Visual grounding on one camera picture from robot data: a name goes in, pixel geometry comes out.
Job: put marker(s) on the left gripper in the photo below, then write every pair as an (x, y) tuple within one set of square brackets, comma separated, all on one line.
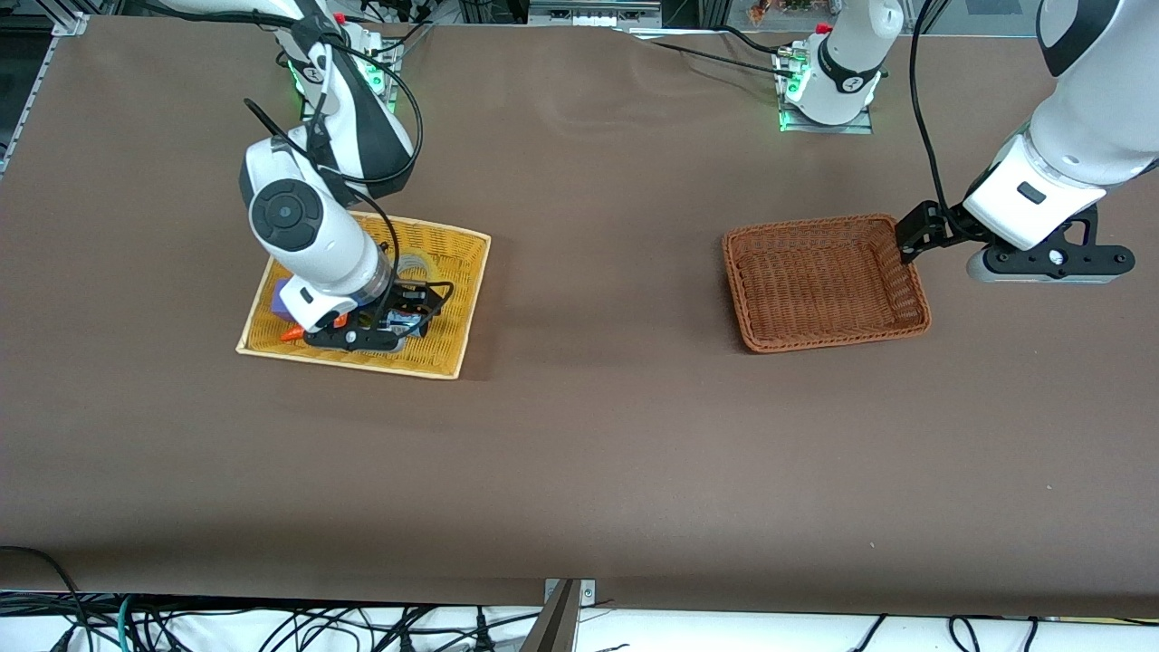
[(942, 230)]

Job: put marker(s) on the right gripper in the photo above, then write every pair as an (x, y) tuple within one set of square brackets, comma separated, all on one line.
[(405, 298)]

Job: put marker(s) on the clear yellowish tape roll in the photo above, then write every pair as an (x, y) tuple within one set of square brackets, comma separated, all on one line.
[(421, 264)]

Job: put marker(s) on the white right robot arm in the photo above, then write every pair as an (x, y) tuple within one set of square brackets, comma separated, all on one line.
[(308, 226)]

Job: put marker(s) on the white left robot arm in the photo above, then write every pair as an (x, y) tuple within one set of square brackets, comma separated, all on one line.
[(1096, 118)]

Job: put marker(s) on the small black bottle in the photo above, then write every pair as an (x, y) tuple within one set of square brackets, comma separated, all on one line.
[(405, 322)]

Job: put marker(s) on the yellow wicker basket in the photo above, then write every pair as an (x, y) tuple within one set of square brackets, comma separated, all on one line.
[(457, 299)]

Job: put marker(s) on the brown wicker basket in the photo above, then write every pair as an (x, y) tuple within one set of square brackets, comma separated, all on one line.
[(815, 281)]

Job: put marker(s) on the orange toy carrot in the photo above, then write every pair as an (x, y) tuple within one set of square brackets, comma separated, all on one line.
[(292, 334)]

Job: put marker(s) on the purple foam cube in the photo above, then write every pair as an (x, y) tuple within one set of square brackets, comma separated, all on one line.
[(283, 303)]

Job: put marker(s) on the colourful toy pile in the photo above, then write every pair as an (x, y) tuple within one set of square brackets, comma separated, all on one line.
[(779, 7)]

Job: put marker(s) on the black electronics box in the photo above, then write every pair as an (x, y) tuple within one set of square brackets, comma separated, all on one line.
[(593, 11)]

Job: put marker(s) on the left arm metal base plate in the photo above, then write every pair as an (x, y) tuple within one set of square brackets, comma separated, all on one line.
[(790, 122)]

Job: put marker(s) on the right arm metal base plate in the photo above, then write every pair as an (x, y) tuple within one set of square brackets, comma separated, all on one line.
[(391, 91)]

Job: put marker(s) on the metal table bracket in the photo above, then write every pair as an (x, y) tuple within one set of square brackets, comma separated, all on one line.
[(587, 590)]

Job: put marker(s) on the brown post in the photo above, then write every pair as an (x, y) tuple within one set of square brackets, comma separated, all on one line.
[(552, 625)]

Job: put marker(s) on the aluminium frame rail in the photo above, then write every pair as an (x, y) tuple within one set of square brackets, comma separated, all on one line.
[(45, 63)]

